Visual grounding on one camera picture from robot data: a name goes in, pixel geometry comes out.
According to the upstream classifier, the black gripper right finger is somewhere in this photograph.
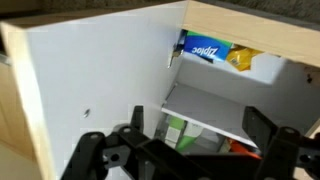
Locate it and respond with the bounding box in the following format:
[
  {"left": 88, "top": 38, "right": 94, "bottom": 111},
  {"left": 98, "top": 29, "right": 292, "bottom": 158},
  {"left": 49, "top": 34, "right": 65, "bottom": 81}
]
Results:
[{"left": 241, "top": 106, "right": 320, "bottom": 180}]

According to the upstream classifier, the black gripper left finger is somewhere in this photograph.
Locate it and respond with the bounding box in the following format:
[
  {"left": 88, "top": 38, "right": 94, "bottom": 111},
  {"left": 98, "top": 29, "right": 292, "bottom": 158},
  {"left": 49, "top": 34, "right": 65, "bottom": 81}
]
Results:
[{"left": 59, "top": 105, "right": 208, "bottom": 180}]

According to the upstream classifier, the wooden cabinet door white inside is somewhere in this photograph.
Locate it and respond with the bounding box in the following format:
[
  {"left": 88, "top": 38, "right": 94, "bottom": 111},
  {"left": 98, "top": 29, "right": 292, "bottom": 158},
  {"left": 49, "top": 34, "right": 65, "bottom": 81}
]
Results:
[{"left": 0, "top": 0, "right": 188, "bottom": 180}]

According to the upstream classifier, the orange package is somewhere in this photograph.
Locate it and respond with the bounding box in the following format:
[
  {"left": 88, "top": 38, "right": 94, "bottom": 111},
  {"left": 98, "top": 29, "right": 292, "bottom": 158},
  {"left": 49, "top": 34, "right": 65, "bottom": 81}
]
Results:
[{"left": 227, "top": 139, "right": 263, "bottom": 160}]

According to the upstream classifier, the green white package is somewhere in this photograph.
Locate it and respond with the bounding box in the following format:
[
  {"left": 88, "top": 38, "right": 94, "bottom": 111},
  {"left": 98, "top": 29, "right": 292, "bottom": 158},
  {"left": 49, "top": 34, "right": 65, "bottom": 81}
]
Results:
[{"left": 164, "top": 115, "right": 205, "bottom": 153}]

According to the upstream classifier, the yellow plastic bag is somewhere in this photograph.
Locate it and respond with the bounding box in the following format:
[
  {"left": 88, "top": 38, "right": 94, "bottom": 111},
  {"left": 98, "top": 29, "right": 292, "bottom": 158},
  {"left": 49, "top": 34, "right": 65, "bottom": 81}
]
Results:
[{"left": 225, "top": 45, "right": 265, "bottom": 73}]

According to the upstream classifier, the blue Ziploc box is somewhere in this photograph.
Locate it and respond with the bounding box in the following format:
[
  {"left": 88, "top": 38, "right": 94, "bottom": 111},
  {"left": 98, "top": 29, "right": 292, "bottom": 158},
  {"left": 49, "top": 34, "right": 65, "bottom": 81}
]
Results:
[{"left": 182, "top": 30, "right": 233, "bottom": 64}]

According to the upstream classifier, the wooden wall cabinet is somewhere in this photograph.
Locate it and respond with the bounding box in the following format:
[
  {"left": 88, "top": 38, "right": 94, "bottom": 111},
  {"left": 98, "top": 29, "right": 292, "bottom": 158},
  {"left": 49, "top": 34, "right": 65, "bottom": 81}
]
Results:
[{"left": 161, "top": 0, "right": 320, "bottom": 180}]

